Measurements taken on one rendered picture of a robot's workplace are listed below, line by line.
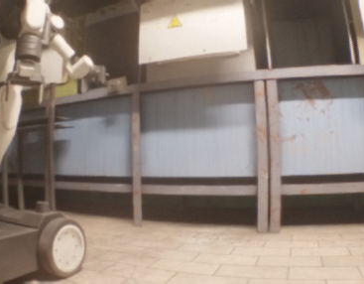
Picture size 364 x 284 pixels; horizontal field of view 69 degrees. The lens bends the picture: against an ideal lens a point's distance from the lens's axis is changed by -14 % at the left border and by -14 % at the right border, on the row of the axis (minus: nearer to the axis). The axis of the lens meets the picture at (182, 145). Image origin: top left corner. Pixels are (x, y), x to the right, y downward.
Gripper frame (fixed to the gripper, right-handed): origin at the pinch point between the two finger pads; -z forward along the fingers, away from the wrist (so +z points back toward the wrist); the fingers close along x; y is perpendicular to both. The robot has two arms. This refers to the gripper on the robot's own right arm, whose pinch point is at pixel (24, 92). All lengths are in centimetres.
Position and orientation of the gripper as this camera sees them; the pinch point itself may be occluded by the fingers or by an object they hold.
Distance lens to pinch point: 96.3
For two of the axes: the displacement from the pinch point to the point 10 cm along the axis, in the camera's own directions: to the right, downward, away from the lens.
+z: -0.9, -9.8, 1.6
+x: 7.7, 0.4, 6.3
